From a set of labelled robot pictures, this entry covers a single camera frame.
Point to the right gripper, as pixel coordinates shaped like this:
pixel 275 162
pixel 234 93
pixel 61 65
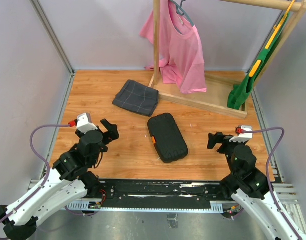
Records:
pixel 219 137

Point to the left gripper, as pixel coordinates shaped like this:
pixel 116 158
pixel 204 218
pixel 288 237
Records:
pixel 112 131

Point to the black plastic tool case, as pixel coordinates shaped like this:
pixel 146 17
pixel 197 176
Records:
pixel 167 138

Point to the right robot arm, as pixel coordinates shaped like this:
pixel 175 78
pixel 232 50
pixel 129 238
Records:
pixel 251 188

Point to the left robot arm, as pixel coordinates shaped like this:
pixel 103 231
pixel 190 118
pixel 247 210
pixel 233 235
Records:
pixel 67 180

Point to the grey folded cloth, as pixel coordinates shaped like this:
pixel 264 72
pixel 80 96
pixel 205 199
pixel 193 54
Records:
pixel 137 98

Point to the green garment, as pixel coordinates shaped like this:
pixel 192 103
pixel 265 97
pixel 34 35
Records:
pixel 241 92

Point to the wooden clothes rack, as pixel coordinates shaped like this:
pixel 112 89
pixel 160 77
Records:
pixel 215 100

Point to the yellow clothes hanger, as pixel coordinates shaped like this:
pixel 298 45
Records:
pixel 269 45

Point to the pink t-shirt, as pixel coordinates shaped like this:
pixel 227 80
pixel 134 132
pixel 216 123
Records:
pixel 180 48

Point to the teal clothes hanger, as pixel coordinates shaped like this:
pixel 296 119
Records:
pixel 184 15

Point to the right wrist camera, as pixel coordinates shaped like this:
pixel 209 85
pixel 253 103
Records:
pixel 244 134

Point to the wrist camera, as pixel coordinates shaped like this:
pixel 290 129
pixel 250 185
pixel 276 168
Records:
pixel 85 124
pixel 244 134

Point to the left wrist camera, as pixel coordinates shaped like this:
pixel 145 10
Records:
pixel 85 124

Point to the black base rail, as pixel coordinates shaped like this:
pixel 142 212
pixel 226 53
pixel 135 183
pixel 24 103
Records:
pixel 158 196

